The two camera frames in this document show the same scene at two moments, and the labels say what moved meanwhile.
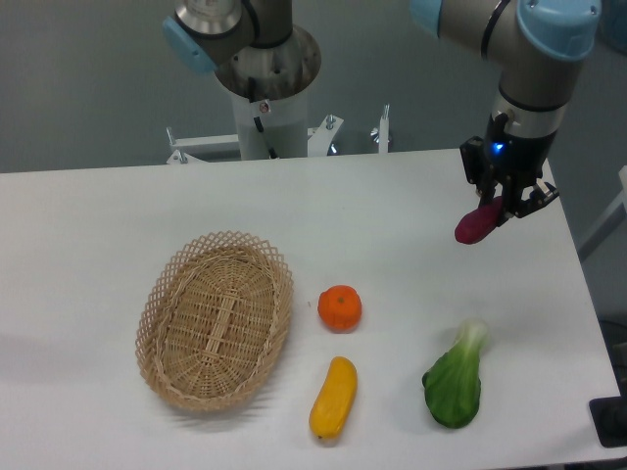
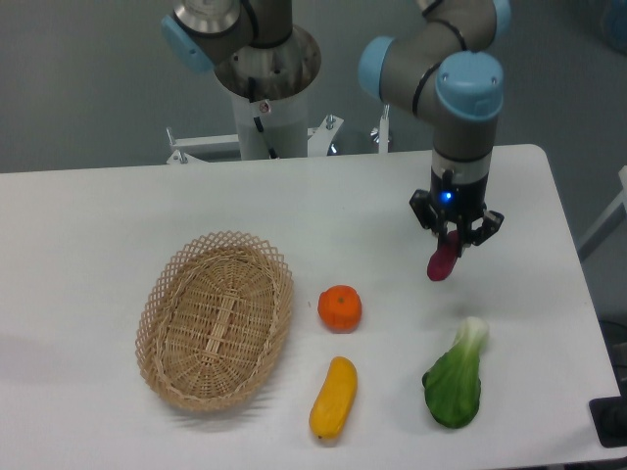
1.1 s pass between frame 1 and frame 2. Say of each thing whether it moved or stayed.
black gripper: moved
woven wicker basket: stayed
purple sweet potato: moved
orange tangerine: stayed
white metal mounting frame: stayed
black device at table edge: stayed
